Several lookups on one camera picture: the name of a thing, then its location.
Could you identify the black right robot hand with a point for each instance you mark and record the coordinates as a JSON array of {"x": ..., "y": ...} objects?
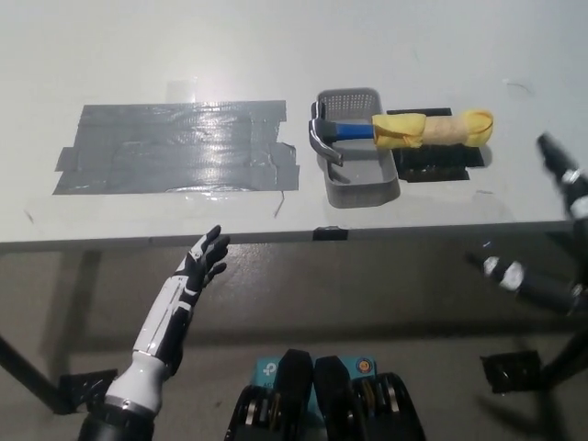
[{"x": 574, "y": 193}]

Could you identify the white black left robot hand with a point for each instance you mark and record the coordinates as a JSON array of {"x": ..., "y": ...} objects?
[{"x": 161, "y": 317}]

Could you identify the blue hammer yellow cloth wrap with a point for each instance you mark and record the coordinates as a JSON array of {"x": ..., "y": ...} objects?
[{"x": 351, "y": 131}]

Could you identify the black tape patch on desk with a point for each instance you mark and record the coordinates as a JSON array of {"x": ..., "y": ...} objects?
[{"x": 432, "y": 165}]

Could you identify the gray perforated plastic container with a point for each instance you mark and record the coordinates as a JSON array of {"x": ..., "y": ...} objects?
[{"x": 363, "y": 181}]

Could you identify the black table leg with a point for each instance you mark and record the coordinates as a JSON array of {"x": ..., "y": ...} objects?
[
  {"x": 32, "y": 372},
  {"x": 569, "y": 358}
]

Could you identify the gray duct tape patch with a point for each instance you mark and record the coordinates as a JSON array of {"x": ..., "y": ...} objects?
[{"x": 174, "y": 151}]

